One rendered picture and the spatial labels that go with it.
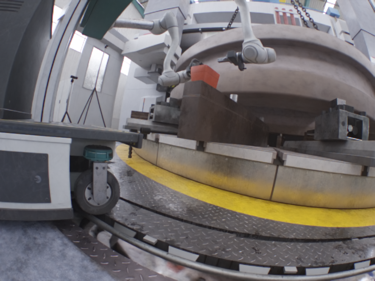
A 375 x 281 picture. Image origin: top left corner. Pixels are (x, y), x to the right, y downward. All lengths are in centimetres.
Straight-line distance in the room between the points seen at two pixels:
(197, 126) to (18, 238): 100
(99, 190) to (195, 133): 64
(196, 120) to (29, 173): 85
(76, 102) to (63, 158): 325
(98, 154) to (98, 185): 11
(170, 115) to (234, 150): 132
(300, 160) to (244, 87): 101
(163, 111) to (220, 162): 127
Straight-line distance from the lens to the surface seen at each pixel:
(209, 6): 892
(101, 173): 57
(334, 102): 167
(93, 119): 398
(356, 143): 130
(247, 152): 102
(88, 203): 63
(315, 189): 113
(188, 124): 100
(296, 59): 202
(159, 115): 213
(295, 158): 102
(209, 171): 116
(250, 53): 85
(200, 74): 110
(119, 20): 149
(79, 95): 373
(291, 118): 617
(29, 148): 48
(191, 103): 102
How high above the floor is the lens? 34
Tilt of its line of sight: 2 degrees down
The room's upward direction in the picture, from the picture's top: 7 degrees clockwise
